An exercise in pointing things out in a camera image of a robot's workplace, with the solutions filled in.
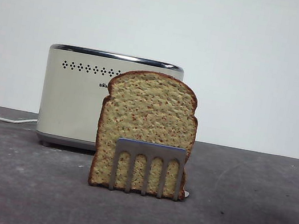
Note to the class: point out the cream two-slot toaster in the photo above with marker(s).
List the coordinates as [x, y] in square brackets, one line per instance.
[68, 97]

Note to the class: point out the silver metal toast rack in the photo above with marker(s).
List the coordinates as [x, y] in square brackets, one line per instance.
[151, 148]

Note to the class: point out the brown bread slice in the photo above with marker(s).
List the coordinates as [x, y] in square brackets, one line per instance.
[149, 112]

